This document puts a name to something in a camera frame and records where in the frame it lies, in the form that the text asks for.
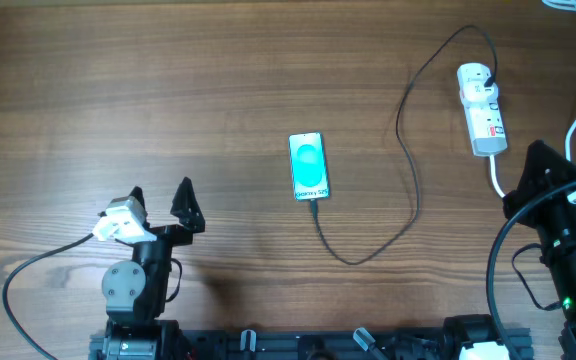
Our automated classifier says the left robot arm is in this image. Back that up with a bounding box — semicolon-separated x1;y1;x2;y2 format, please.
88;177;205;360

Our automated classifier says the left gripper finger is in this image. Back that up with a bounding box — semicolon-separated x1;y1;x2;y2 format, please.
170;177;205;233
130;186;145;208

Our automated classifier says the black USB charging cable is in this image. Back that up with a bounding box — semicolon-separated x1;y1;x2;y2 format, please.
309;24;499;267

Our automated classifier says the black right camera cable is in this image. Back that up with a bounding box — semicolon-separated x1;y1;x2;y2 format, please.
485;172;576;360

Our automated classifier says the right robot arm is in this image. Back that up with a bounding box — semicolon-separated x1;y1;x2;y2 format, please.
459;140;576;359

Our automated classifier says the black camera cable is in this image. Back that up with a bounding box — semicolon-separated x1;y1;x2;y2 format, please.
1;232;95;360
485;172;576;360

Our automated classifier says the teal screen Samsung smartphone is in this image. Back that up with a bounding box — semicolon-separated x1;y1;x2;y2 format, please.
288;132;330;201

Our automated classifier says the white power strip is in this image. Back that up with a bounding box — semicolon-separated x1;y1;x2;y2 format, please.
457;63;508;157

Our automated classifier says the black left camera cable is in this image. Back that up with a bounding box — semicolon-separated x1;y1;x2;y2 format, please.
1;232;95;360

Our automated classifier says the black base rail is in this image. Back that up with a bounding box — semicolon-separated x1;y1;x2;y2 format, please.
89;327;534;360

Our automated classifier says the white USB charger plug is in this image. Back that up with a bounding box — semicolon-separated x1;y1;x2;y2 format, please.
460;81;499;108

